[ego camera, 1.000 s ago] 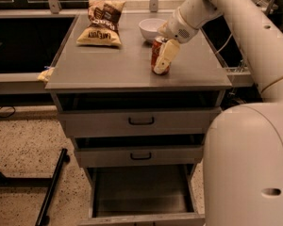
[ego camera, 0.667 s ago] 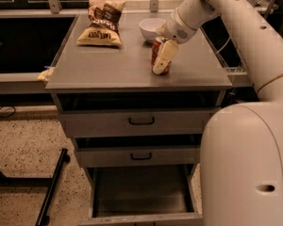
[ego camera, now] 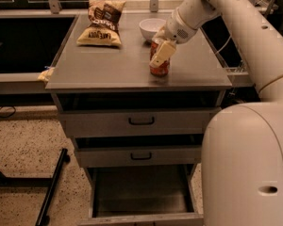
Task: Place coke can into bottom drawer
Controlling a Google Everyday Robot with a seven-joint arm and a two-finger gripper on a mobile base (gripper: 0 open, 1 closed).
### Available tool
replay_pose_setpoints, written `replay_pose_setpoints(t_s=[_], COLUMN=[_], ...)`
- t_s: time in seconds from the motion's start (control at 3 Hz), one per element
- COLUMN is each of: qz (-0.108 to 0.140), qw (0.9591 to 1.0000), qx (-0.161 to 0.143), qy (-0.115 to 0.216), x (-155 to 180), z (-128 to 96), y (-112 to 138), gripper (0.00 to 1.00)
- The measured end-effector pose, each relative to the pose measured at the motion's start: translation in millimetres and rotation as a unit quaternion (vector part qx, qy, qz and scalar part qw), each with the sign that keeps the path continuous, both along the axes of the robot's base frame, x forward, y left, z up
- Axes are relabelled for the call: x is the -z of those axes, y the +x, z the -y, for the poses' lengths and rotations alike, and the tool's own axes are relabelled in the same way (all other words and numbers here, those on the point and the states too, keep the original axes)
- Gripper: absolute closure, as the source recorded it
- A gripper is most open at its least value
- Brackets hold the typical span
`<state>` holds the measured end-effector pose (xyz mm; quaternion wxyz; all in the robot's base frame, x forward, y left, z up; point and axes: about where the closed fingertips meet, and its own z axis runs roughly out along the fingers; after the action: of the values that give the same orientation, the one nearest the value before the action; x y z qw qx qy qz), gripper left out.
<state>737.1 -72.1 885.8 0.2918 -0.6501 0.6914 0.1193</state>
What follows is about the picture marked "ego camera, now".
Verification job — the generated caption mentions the black floor cable left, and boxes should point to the black floor cable left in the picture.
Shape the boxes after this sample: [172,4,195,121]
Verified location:
[0,105,17,119]

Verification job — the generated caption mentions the grey top drawer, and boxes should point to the grey top drawer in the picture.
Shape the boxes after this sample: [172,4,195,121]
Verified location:
[58,107,221,137]

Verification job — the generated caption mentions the black floor stand bar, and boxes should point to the black floor stand bar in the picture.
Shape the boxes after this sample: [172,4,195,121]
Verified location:
[35,148,70,226]

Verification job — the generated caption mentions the white power cable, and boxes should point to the white power cable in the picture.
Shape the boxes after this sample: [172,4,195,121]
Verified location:
[214,35,233,56]

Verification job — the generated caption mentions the orange coke can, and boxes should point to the orange coke can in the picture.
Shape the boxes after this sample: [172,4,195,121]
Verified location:
[149,41,170,77]

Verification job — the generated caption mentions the grey drawer cabinet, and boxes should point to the grey drawer cabinet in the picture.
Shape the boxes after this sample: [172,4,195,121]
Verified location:
[45,12,233,226]

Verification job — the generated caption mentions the yellow sponge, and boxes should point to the yellow sponge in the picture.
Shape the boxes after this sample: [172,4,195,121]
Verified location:
[38,68,55,83]

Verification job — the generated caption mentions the grey bottom drawer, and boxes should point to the grey bottom drawer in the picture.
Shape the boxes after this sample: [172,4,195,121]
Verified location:
[77,165,204,226]

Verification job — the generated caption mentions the grey drawer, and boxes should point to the grey drawer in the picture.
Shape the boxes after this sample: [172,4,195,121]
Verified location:
[77,165,204,226]
[75,145,201,168]
[58,107,221,137]

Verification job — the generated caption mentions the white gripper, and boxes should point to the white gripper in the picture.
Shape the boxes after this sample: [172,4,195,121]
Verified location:
[149,8,197,68]

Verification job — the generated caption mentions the white ceramic bowl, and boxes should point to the white ceramic bowl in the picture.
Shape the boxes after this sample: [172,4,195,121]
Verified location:
[139,18,165,42]

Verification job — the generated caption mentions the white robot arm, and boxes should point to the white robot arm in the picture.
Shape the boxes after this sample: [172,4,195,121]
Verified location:
[150,0,283,226]

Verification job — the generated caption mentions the yellow brown chip bag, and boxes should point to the yellow brown chip bag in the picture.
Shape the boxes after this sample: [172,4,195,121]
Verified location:
[76,0,125,47]

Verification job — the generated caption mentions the grey middle drawer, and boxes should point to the grey middle drawer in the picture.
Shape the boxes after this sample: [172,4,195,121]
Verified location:
[75,145,201,168]

